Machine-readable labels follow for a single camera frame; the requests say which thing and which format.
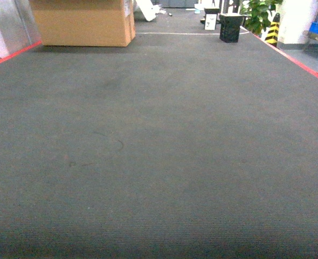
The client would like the dark grey carpet mat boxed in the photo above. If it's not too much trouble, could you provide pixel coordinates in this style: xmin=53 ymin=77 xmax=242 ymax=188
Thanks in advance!
xmin=0 ymin=33 xmax=318 ymax=258

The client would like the large cardboard box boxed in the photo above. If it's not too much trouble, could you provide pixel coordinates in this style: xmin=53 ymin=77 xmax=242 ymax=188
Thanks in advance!
xmin=29 ymin=0 xmax=135 ymax=47

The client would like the white foam board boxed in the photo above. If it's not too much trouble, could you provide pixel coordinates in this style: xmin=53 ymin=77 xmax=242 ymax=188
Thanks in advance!
xmin=134 ymin=0 xmax=160 ymax=22

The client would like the black crate on floor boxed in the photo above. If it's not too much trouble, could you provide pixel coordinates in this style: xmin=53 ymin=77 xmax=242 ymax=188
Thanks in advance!
xmin=219 ymin=13 xmax=244 ymax=43

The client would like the white sign stand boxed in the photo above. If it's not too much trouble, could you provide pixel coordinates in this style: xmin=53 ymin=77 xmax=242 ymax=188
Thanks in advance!
xmin=204 ymin=8 xmax=220 ymax=31

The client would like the yellow black striped bollard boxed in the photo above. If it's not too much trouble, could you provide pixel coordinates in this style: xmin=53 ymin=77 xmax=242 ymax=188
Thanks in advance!
xmin=265 ymin=13 xmax=280 ymax=47

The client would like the green potted plant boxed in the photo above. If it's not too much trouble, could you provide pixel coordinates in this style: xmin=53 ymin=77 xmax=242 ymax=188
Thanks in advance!
xmin=240 ymin=0 xmax=283 ymax=36

